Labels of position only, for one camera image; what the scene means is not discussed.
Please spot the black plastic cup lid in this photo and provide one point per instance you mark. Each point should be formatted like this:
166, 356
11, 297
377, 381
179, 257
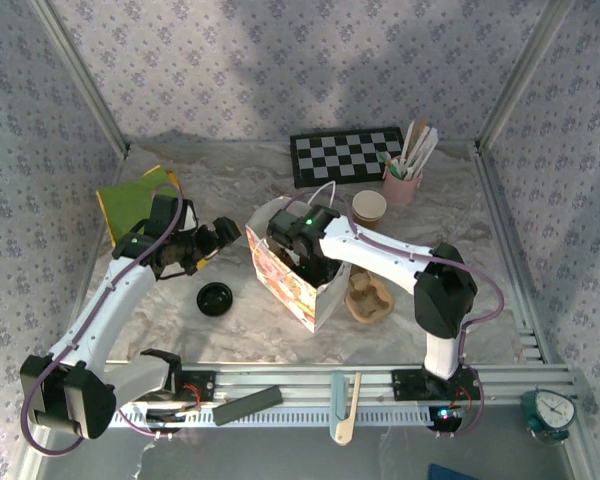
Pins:
215, 299

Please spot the animal print paper gift bag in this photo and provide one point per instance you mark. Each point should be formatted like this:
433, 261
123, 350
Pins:
290, 295

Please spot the brown paper coffee cup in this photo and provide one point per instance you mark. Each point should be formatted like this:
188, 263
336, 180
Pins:
369, 204
367, 224

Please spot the brown pulp cup carrier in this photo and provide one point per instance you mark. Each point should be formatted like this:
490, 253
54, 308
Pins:
372, 300

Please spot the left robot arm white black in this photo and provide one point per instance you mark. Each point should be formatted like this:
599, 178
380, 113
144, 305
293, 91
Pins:
100, 310

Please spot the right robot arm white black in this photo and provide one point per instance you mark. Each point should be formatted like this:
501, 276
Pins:
375, 250

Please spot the black grey chessboard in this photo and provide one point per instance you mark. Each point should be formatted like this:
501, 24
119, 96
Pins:
345, 155

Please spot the pink holder cup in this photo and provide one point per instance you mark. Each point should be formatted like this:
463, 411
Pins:
400, 192

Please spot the green white stirrer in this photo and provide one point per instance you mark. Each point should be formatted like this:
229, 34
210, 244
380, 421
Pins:
386, 159

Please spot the black flat bar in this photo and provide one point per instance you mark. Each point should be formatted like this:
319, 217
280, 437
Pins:
247, 405

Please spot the black controller board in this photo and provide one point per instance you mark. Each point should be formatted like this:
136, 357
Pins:
162, 416
445, 422

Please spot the wooden spatula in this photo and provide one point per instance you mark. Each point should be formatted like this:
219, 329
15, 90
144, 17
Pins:
344, 430

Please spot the dark blue cloth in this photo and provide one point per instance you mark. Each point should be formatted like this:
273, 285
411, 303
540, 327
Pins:
447, 474

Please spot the teal alarm clock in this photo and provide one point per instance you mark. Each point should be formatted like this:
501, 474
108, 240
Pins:
555, 410

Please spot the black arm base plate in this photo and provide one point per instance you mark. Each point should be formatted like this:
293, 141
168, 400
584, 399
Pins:
405, 385
205, 385

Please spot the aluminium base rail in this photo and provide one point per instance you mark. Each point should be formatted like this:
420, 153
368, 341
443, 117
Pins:
300, 380

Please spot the pale blue bracket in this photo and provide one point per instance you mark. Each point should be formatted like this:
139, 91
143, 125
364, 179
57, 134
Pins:
337, 395

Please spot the aluminium frame post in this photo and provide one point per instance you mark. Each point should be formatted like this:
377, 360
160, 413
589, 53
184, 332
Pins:
525, 75
81, 75

